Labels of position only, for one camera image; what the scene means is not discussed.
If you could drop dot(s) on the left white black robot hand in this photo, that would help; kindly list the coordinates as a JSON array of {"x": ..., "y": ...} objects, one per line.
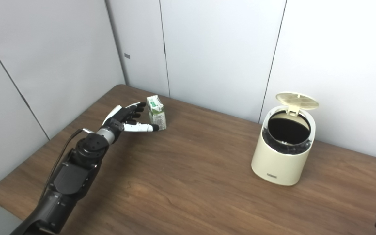
[{"x": 122, "y": 119}]

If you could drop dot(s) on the green white milk carton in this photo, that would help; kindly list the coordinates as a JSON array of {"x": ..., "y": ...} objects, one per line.
[{"x": 157, "y": 112}]

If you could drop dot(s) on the round cream bin lid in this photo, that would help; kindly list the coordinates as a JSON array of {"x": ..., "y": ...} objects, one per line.
[{"x": 297, "y": 100}]

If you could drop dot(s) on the cream-colored desktop bin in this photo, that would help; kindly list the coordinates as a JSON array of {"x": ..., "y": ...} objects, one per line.
[{"x": 279, "y": 166}]

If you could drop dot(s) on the black bin liner bag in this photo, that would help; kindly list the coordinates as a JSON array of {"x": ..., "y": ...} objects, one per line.
[{"x": 287, "y": 130}]

